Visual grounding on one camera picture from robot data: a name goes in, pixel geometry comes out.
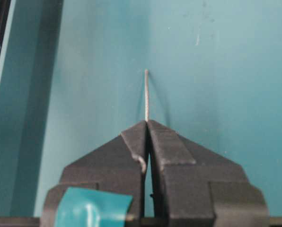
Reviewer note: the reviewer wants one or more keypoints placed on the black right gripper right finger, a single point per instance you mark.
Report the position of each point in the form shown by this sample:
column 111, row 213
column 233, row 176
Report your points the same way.
column 196, row 187

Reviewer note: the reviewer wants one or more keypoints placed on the teal tape on gripper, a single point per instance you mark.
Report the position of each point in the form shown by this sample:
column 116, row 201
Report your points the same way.
column 80, row 207

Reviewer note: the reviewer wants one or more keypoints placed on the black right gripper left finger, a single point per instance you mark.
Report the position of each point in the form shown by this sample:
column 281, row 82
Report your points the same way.
column 118, row 166

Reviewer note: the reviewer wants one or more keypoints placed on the teal side panel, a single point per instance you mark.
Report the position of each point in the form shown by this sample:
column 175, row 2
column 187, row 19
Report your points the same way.
column 26, row 70

